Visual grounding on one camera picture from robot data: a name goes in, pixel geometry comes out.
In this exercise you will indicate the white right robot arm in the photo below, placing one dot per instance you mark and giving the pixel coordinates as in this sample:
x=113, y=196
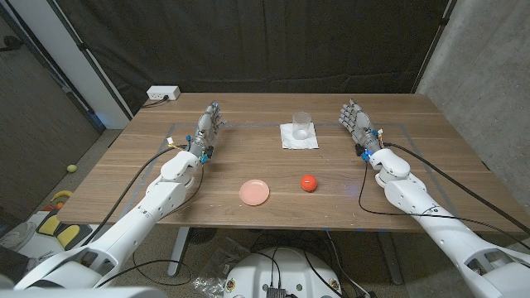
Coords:
x=414, y=198

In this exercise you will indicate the pink round dish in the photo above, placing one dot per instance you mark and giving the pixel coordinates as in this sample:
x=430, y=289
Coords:
x=253, y=192

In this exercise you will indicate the yellow-green tennis ball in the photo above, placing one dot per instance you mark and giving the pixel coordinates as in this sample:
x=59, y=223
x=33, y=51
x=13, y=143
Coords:
x=72, y=168

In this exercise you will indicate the black ribbed round object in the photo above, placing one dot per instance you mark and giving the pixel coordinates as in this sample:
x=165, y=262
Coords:
x=202, y=236

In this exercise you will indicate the white paper napkin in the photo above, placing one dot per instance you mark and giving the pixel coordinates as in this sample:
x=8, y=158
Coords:
x=290, y=142

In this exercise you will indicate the white robot torso edge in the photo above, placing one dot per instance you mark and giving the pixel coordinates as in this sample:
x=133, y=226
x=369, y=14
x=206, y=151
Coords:
x=83, y=293

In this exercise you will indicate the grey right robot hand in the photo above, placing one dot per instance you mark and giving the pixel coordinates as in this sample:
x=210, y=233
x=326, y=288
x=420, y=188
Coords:
x=361, y=124

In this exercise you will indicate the grey heatsink box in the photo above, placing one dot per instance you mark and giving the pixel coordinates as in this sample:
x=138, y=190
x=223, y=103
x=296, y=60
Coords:
x=276, y=293

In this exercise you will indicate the black backdrop stand pole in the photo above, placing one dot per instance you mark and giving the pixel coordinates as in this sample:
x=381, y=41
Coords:
x=83, y=47
x=443, y=20

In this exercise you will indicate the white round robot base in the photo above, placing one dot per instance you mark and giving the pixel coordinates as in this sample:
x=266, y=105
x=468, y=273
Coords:
x=285, y=269

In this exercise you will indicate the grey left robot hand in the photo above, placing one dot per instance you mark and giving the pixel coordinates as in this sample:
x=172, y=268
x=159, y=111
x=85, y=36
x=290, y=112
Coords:
x=205, y=132

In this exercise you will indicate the grey sneaker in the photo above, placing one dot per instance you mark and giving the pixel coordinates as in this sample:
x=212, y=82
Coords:
x=16, y=236

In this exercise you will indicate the grey table leg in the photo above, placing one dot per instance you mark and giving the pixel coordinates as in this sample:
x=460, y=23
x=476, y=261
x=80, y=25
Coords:
x=389, y=256

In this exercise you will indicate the white pillar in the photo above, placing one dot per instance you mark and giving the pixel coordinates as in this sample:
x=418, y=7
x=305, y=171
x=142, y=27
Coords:
x=62, y=49

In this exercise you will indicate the yellow arched floor item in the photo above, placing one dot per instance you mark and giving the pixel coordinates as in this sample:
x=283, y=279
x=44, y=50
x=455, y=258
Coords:
x=62, y=193

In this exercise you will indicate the clear plastic bag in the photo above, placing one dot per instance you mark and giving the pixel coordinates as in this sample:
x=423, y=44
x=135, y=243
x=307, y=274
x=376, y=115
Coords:
x=215, y=265

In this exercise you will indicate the black backdrop curtain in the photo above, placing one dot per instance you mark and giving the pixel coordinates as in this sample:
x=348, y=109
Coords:
x=265, y=41

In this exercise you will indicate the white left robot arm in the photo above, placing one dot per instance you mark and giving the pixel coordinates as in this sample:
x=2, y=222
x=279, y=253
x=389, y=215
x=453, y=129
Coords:
x=161, y=198

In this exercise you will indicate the white table leg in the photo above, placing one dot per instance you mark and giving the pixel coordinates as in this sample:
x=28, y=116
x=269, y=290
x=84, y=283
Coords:
x=179, y=250

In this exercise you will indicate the grey tape outline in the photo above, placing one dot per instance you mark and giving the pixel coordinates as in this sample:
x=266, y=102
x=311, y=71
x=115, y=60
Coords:
x=248, y=123

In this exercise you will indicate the orange-red ball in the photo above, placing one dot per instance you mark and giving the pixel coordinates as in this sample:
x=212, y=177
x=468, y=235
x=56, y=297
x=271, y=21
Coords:
x=309, y=183

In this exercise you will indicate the yellow and black floor item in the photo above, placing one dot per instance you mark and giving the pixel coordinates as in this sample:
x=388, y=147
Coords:
x=66, y=236

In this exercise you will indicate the clear plastic measuring cup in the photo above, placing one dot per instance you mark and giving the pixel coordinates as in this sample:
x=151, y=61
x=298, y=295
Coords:
x=301, y=124

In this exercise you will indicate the white power strip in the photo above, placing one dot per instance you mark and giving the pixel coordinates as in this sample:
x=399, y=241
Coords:
x=163, y=92

